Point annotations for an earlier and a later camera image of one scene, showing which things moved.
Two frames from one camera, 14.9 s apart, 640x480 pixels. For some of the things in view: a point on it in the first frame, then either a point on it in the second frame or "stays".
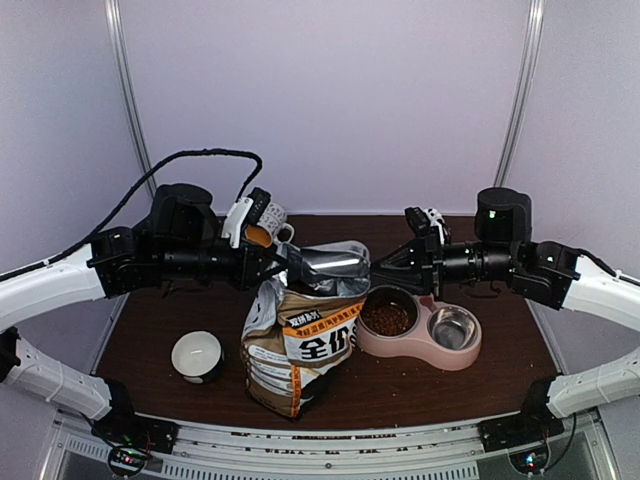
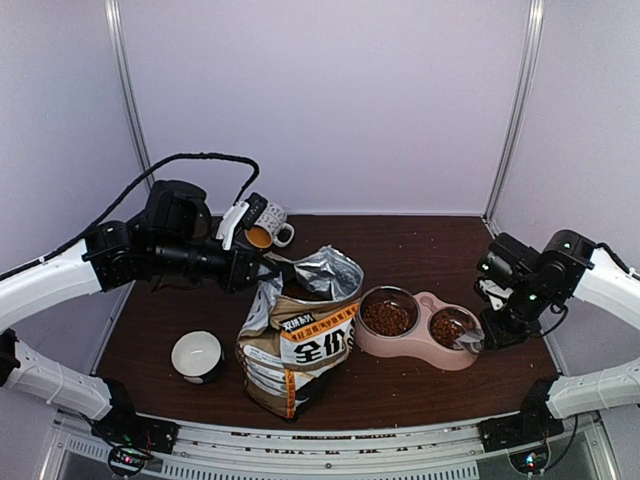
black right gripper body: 435,264 -> 510,330
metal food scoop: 346,258 -> 470,339
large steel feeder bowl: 389,311 stays
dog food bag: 295,334 stays
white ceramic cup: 197,356 stays
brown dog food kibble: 386,320 stays
